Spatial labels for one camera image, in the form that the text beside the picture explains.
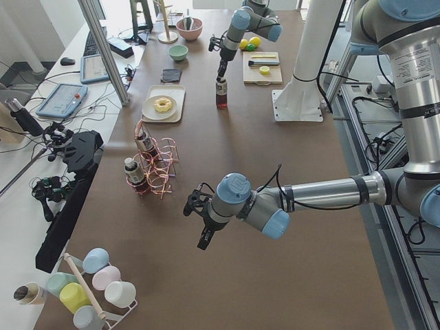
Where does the oolong tea bottle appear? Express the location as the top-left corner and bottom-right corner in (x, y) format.
(216, 77), (228, 109)

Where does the green bowl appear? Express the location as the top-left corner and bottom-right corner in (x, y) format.
(168, 45), (188, 61)

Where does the tea bottle rack left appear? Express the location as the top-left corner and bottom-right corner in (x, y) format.
(124, 157), (149, 195)

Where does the grey folded cloth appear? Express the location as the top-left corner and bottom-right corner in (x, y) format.
(161, 68), (182, 83)

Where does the copper wire bottle rack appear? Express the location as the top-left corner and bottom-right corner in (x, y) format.
(125, 121), (179, 198)

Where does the yellow lemon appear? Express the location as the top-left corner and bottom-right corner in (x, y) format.
(248, 36), (261, 48)
(239, 39), (248, 50)

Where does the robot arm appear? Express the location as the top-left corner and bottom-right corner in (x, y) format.
(208, 0), (283, 80)
(183, 1), (439, 250)

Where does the tea bottle rack right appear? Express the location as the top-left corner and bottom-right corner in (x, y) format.
(134, 120), (157, 158)

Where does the pastel cup rack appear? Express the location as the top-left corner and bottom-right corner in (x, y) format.
(45, 247), (138, 329)

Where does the half lemon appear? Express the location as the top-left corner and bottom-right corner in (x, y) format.
(259, 66), (270, 76)

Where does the black keyboard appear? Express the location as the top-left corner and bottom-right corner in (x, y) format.
(83, 32), (100, 56)

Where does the glazed donut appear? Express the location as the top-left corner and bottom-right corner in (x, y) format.
(153, 97), (173, 113)

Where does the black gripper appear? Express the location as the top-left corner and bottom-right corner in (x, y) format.
(208, 34), (237, 79)
(183, 183), (229, 250)

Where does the metal ice scoop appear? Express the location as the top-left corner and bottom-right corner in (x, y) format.
(182, 10), (194, 30)

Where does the black electronics device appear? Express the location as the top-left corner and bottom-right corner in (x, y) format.
(32, 131), (103, 273)

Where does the wooden cup stand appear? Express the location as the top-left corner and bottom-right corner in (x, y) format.
(153, 0), (179, 44)

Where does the tea bottle rack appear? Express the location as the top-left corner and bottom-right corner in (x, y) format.
(134, 120), (157, 158)
(124, 157), (149, 195)

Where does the green lime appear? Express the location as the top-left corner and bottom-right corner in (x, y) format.
(245, 44), (256, 52)

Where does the wooden cutting board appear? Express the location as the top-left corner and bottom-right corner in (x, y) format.
(243, 52), (283, 85)

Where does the blue teach pendant with screen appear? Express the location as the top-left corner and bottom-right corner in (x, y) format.
(36, 83), (88, 119)

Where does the aluminium frame post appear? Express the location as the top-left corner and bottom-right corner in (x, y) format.
(78, 0), (129, 107)

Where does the black thermos bottle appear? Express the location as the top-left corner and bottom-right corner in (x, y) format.
(5, 98), (43, 137)

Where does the white plate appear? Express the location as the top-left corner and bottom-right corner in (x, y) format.
(142, 96), (177, 120)

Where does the black computer mouse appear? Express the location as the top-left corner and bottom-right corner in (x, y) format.
(60, 57), (76, 66)

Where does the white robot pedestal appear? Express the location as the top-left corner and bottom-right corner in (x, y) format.
(272, 0), (345, 122)

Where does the beige serving tray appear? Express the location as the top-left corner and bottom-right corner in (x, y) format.
(141, 85), (186, 123)

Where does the pink bowl of ice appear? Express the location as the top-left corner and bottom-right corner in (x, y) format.
(175, 16), (204, 41)

